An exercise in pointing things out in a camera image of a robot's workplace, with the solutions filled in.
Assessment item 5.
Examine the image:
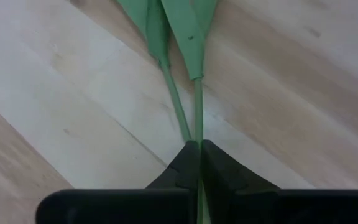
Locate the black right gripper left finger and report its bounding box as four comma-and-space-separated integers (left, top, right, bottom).
35, 140, 200, 224

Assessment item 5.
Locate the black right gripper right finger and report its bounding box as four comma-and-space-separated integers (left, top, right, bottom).
201, 139, 358, 224

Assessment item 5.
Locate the yellow and red artificial tulip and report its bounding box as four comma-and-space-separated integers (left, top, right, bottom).
161, 0, 219, 224

